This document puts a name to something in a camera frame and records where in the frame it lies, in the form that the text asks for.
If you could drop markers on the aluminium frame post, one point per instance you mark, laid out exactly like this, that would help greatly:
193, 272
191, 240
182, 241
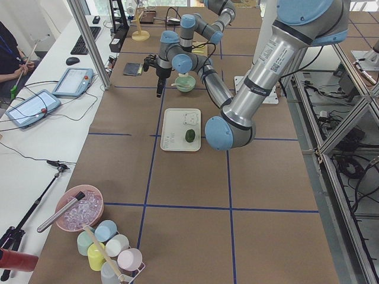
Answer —
80, 18

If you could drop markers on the white spoon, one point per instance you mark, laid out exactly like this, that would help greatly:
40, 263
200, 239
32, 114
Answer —
181, 86

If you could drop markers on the wooden stand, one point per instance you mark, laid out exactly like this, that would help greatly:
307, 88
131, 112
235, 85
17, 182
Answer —
139, 35

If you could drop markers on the near teach pendant tablet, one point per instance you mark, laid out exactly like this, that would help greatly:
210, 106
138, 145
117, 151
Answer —
33, 109

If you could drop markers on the metal ice scoop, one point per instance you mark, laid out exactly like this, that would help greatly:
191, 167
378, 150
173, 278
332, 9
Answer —
60, 212

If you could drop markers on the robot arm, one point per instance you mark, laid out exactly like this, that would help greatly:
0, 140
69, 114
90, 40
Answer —
298, 25
192, 44

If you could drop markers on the green lime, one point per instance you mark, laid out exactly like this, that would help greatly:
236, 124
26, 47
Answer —
190, 135

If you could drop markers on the grey folded cloth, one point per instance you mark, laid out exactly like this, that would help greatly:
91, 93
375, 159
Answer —
131, 69

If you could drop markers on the far teach pendant tablet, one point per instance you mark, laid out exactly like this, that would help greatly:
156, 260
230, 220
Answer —
74, 82

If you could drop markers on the yellow sponge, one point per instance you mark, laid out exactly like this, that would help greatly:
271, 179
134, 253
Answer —
140, 71

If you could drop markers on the light blue cup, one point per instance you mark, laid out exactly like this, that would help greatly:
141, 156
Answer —
106, 230

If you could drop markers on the teach pendant tablet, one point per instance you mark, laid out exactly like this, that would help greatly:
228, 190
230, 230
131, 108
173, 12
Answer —
74, 82
33, 109

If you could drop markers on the white bear tray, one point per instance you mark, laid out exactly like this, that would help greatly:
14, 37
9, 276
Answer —
176, 122

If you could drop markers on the clear grey cup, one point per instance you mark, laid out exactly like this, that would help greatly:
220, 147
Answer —
107, 275

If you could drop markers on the mint green cup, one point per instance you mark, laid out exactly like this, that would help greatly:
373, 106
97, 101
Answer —
83, 243

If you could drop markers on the yellow cup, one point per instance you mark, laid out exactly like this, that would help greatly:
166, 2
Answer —
95, 258

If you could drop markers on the mint green bowl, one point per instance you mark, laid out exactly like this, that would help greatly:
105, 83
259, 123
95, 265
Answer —
185, 80

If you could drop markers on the white cup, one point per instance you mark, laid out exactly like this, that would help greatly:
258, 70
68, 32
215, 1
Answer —
116, 245

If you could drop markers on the black computer mouse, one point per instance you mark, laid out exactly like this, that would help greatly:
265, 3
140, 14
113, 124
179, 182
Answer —
72, 60

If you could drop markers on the red cylinder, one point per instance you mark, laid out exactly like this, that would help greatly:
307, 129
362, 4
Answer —
18, 261

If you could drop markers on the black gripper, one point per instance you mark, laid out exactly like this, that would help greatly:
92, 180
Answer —
161, 72

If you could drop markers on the pink cup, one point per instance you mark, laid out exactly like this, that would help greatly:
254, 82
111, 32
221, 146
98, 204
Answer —
130, 258

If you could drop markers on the seated person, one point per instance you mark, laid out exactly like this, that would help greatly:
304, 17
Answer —
15, 65

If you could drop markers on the pink bowl with ice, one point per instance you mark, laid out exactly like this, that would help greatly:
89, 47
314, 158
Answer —
87, 211

